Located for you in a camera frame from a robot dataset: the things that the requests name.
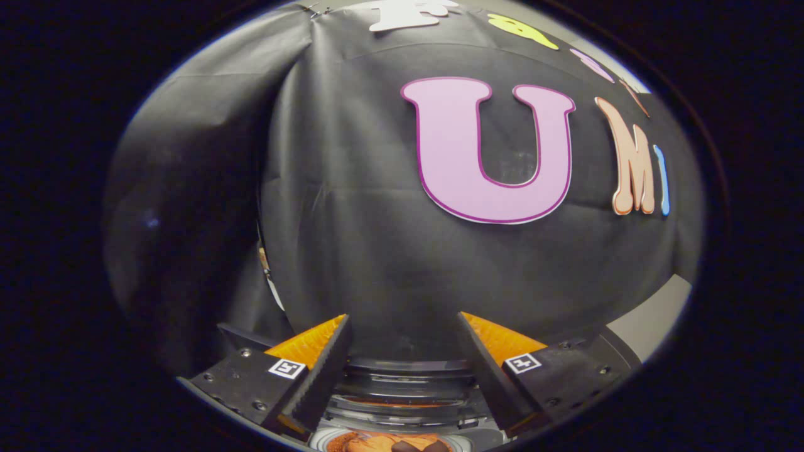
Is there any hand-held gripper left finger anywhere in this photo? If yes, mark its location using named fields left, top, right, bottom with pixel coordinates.
left=188, top=313, right=354, bottom=439

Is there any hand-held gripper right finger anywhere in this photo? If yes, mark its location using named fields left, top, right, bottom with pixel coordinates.
left=455, top=311, right=620, bottom=438

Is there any yellow polo shirt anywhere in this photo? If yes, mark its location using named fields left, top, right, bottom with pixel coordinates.
left=327, top=432, right=454, bottom=452

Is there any black backdrop cloth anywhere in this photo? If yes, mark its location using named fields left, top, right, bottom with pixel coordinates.
left=104, top=0, right=704, bottom=377

